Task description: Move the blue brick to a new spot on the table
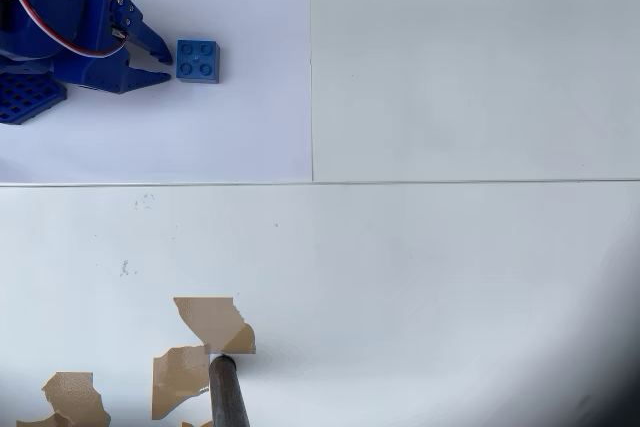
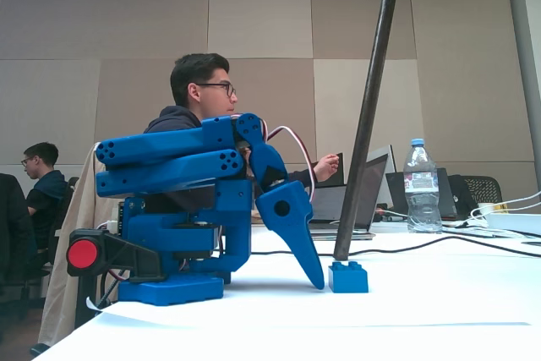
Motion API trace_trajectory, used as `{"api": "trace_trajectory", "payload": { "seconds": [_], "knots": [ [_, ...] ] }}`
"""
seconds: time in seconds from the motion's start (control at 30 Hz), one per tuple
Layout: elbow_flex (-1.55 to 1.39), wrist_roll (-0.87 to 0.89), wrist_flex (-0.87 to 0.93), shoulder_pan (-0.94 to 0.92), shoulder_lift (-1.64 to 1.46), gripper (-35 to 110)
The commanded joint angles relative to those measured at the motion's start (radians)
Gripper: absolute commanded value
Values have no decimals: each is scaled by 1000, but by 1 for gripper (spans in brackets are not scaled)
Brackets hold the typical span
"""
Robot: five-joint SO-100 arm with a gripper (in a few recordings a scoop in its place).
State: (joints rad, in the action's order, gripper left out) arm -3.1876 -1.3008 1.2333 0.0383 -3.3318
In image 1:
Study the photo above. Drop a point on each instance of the blue lego brick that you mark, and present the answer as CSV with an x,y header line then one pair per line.
x,y
197,59

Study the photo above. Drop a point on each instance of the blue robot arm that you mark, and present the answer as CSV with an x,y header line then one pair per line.
x,y
40,7

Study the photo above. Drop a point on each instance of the white paper sheet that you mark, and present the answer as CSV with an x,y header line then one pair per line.
x,y
200,137

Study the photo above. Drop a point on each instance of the dark metal stand pole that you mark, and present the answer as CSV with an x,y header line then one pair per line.
x,y
227,397

